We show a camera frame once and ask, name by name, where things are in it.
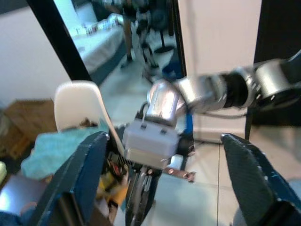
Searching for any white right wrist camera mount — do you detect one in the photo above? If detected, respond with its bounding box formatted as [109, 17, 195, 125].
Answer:
[122, 120, 180, 170]

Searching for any cardboard box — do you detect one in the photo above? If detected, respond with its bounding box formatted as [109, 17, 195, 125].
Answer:
[0, 98, 58, 162]

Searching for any standing humanoid robot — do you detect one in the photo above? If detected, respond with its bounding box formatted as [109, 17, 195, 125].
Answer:
[134, 0, 163, 76]

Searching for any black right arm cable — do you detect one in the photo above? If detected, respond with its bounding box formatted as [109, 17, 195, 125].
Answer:
[185, 103, 253, 142]

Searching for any black door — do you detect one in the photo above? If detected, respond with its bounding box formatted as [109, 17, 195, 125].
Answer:
[246, 0, 301, 127]

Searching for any white plastic chair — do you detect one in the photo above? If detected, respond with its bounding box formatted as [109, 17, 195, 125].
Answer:
[54, 80, 125, 156]

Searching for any bed with white sheet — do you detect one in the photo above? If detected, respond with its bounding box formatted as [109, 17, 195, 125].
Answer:
[70, 13, 129, 82]

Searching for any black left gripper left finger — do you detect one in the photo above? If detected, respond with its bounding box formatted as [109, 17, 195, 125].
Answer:
[27, 130, 111, 226]

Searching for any teal cloth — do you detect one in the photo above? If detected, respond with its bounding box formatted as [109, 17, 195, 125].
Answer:
[20, 128, 109, 181]

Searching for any black pedestal fan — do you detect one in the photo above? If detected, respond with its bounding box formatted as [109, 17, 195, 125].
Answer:
[150, 4, 176, 54]

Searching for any person in black clothes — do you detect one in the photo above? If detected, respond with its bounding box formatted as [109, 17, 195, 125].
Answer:
[119, 0, 139, 70]

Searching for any narrow black door panel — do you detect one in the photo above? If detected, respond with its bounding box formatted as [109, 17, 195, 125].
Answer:
[25, 0, 93, 82]

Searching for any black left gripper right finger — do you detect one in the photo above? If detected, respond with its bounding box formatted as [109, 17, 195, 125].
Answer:
[221, 132, 301, 226]

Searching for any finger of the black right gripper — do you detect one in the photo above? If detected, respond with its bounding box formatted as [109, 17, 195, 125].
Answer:
[139, 178, 163, 226]
[126, 186, 142, 226]

